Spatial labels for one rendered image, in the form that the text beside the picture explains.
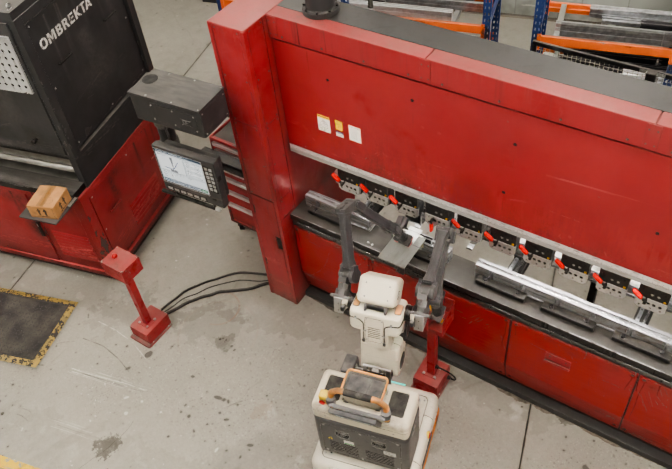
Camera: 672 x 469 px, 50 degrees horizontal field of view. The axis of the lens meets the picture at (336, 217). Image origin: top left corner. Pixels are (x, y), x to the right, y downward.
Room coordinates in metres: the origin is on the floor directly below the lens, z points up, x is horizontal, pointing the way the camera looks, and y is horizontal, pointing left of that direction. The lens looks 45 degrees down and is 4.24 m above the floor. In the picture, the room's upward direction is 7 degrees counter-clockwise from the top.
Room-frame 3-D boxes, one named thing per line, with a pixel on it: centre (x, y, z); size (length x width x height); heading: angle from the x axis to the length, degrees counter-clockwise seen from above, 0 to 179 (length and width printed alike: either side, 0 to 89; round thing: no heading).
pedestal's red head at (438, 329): (2.56, -0.50, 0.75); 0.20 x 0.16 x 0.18; 53
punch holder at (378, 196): (3.13, -0.28, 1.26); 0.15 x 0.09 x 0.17; 52
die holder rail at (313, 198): (3.33, -0.03, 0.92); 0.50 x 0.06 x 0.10; 52
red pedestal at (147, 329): (3.25, 1.44, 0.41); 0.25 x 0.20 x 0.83; 142
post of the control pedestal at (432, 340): (2.56, -0.50, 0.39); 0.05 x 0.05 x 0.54; 53
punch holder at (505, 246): (2.63, -0.91, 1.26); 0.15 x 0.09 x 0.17; 52
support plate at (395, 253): (2.87, -0.37, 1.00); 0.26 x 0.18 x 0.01; 142
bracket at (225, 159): (3.58, 0.73, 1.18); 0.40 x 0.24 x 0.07; 52
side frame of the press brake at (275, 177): (3.73, 0.20, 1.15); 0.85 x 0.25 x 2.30; 142
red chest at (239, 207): (4.19, 0.50, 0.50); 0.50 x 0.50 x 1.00; 52
